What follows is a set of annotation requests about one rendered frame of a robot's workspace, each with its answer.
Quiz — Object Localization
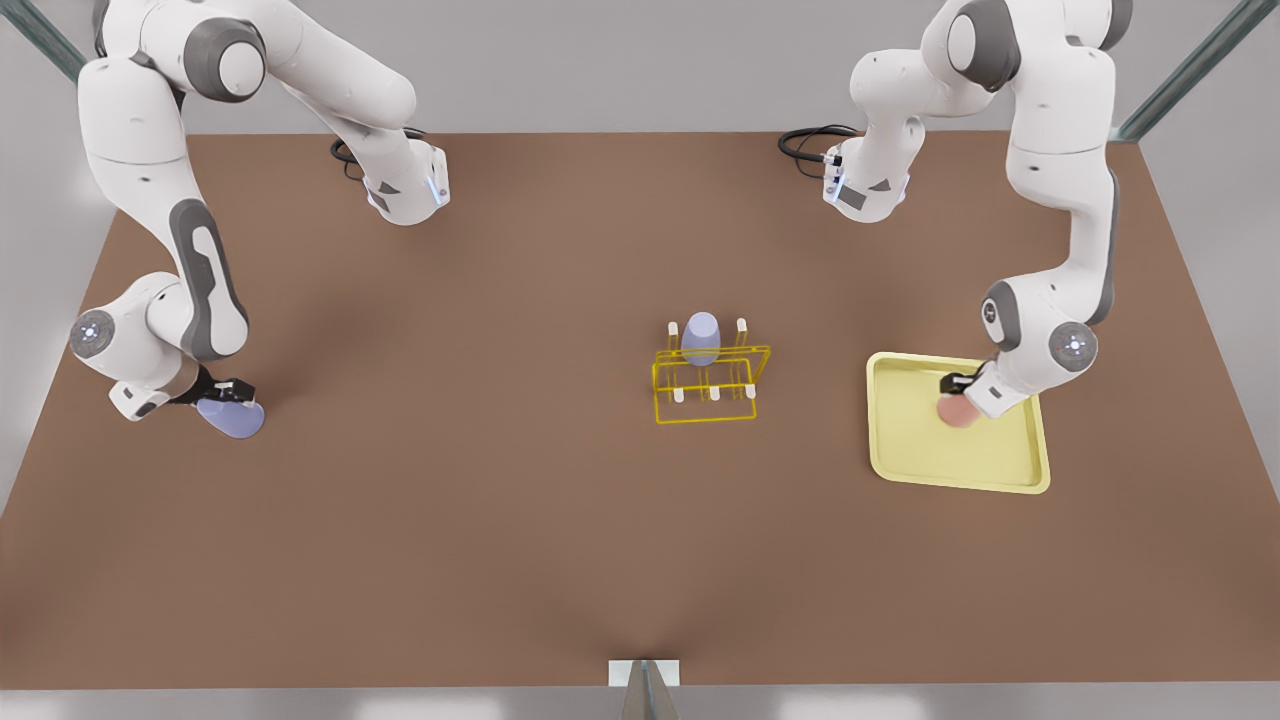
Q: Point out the lavender cup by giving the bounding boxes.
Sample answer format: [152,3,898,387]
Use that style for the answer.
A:
[196,397,266,440]
[682,312,722,367]

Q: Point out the pale yellow tray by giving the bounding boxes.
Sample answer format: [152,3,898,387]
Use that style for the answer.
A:
[866,351,1052,496]

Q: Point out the yellow wire cup rack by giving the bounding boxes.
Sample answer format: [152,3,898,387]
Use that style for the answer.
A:
[652,317,772,425]

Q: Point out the black cable loop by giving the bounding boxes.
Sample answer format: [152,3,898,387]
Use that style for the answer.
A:
[778,124,863,182]
[331,127,429,184]

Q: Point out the silver frame post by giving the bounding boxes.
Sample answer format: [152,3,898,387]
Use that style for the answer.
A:
[0,0,89,84]
[609,658,681,720]
[1117,0,1280,142]

